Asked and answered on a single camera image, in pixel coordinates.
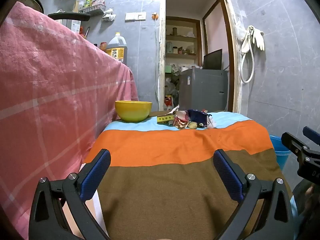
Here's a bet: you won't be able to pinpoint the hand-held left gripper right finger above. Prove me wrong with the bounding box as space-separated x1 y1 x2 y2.
213 149 294 240

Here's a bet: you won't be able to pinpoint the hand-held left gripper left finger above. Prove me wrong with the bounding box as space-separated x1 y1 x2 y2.
29 149 112 240

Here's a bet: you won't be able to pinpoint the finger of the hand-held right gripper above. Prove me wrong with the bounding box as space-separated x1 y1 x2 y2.
302 126 320 147
281 132 312 159

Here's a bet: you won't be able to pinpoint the blue plastic basin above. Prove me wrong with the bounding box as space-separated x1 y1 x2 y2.
269 135 292 171

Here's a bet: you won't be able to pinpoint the white wrapper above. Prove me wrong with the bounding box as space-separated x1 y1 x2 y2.
207 116 218 130

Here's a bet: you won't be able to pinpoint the red wrapper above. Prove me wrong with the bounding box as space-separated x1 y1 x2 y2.
172 105 192 130

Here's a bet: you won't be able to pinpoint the small yellow box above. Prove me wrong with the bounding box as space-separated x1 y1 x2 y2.
157 115 175 125

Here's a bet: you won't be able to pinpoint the striped orange blue brown blanket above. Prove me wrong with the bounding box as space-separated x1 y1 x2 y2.
84 111 293 240

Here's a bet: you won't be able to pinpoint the yellow bowl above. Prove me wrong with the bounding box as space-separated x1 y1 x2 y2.
115 100 153 123

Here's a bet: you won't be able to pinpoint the grey refrigerator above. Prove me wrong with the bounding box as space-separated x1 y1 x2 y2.
179 69 229 112

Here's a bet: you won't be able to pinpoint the pink checked cloth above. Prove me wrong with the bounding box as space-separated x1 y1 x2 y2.
0 1 139 240

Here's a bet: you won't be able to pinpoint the crumpled grey plastic bags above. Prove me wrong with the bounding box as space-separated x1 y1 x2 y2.
165 76 180 95

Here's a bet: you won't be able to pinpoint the pale rubber gloves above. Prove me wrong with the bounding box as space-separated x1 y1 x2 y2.
251 27 265 51

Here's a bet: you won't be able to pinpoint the black monitor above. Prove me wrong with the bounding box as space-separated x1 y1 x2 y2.
202 49 223 70

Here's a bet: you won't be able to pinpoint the clear plastic bag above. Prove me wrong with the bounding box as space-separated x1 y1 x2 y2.
235 17 247 42

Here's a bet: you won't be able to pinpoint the large oil jug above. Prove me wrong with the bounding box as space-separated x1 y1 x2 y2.
105 32 128 64

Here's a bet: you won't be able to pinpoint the wooden shelf unit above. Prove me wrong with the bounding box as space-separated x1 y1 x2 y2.
166 16 203 68

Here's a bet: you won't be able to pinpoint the white crumpled bag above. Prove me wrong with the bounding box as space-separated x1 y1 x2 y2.
102 8 117 22

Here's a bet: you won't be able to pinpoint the black curved bar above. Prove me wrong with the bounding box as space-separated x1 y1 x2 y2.
47 12 91 22

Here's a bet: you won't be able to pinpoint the dark metal pot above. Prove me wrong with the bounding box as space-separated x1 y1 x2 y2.
20 0 44 14

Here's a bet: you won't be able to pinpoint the white hose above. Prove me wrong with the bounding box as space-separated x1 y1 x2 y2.
240 26 255 83

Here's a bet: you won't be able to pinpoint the wooden door frame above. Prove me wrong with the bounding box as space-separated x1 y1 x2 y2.
156 0 244 113

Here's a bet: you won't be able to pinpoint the metal wall shelf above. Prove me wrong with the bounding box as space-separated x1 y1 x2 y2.
77 4 107 15

